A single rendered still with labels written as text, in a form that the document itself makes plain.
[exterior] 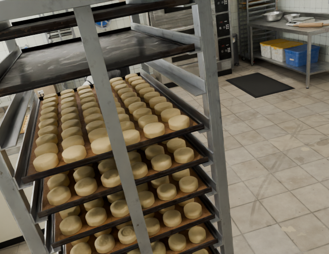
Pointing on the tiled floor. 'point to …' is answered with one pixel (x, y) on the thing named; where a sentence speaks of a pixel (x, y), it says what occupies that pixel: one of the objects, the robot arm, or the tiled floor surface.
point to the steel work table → (317, 67)
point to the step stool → (4, 103)
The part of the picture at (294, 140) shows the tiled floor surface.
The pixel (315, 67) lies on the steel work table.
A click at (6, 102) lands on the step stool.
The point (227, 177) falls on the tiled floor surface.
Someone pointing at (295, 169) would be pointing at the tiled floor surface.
